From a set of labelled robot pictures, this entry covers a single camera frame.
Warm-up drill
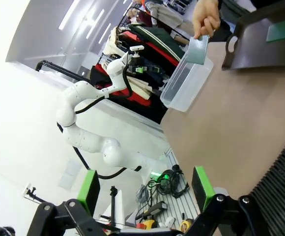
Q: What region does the beige hanging garment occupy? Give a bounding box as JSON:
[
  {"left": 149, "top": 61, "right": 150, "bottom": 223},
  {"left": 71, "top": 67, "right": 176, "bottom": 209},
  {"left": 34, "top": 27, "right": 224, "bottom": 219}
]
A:
[{"left": 107, "top": 26, "right": 131, "bottom": 74}]

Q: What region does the black tubular frame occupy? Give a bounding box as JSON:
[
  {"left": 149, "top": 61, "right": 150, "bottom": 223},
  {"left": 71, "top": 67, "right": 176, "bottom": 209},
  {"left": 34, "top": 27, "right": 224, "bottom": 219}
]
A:
[{"left": 35, "top": 59, "right": 92, "bottom": 83}]

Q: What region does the dark green striped garment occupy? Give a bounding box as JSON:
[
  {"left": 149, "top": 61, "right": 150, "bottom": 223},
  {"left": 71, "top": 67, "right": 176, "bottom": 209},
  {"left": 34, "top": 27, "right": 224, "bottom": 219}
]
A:
[{"left": 127, "top": 23, "right": 186, "bottom": 61}]

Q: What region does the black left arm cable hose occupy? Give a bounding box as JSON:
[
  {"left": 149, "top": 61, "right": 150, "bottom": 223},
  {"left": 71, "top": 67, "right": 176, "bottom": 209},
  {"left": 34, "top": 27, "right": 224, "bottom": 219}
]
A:
[{"left": 56, "top": 62, "right": 135, "bottom": 180}]

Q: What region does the dark brown serving tray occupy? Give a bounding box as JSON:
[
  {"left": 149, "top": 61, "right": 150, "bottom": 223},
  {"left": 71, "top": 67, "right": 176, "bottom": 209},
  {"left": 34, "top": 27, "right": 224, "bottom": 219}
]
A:
[{"left": 221, "top": 9, "right": 285, "bottom": 71}]

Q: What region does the red dress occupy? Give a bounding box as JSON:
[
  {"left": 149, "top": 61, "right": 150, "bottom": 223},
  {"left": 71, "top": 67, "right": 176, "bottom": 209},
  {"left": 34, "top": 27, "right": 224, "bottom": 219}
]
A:
[{"left": 94, "top": 40, "right": 181, "bottom": 108}]

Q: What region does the ribbed aluminium base plate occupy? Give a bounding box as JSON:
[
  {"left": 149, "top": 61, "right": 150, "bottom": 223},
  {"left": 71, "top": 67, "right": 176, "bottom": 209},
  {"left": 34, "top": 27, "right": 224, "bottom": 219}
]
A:
[{"left": 132, "top": 147, "right": 202, "bottom": 229}]

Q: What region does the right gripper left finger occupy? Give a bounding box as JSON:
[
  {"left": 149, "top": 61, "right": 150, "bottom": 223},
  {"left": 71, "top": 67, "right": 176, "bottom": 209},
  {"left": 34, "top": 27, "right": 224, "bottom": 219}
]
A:
[{"left": 27, "top": 169, "right": 101, "bottom": 236}]

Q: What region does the person's right hand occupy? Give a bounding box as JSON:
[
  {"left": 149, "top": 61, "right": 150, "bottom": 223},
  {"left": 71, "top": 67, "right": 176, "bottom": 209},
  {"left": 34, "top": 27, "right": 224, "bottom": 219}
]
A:
[{"left": 192, "top": 0, "right": 221, "bottom": 40}]

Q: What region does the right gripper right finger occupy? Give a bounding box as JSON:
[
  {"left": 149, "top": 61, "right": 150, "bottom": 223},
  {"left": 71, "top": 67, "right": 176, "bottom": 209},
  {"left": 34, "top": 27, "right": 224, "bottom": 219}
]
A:
[{"left": 189, "top": 166, "right": 268, "bottom": 236}]

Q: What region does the black camera stand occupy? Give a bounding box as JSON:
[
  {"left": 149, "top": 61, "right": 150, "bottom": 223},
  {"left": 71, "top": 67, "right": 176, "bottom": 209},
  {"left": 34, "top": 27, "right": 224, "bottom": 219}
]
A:
[{"left": 98, "top": 185, "right": 120, "bottom": 226}]

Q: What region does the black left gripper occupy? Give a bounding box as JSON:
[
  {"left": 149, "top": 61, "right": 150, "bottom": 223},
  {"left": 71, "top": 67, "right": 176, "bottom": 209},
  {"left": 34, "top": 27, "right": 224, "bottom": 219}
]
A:
[{"left": 127, "top": 58, "right": 163, "bottom": 74}]

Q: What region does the grey cable coil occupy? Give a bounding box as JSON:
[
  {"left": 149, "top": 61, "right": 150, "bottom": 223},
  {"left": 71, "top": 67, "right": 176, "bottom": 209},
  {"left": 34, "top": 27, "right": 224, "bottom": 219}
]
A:
[{"left": 135, "top": 184, "right": 151, "bottom": 203}]

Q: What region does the green circuit board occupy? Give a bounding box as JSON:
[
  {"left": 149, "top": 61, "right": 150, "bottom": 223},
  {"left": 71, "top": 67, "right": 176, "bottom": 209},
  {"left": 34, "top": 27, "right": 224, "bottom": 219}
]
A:
[
  {"left": 266, "top": 19, "right": 285, "bottom": 43},
  {"left": 186, "top": 35, "right": 210, "bottom": 66}
]

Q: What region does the black power adapter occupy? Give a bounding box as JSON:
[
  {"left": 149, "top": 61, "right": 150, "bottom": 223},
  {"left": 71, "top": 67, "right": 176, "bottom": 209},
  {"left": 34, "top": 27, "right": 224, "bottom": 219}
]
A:
[{"left": 135, "top": 201, "right": 168, "bottom": 220}]

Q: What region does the clear plastic storage box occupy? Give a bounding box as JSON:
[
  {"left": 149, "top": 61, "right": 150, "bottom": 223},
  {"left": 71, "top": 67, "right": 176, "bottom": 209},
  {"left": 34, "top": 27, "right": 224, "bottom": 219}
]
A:
[{"left": 160, "top": 48, "right": 214, "bottom": 113}]

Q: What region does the black cable bundle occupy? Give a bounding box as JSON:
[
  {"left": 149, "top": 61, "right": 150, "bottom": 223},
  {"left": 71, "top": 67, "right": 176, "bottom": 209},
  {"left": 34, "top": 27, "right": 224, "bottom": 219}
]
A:
[{"left": 157, "top": 164, "right": 190, "bottom": 199}]

